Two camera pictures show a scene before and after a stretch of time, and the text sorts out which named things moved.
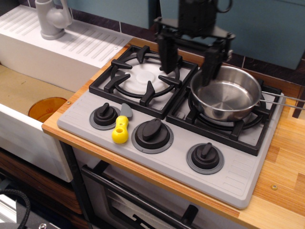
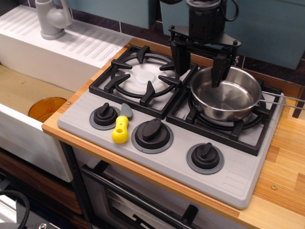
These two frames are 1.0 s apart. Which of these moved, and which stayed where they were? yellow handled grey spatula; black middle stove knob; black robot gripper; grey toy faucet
Moved: black robot gripper
Stayed: black middle stove knob; yellow handled grey spatula; grey toy faucet
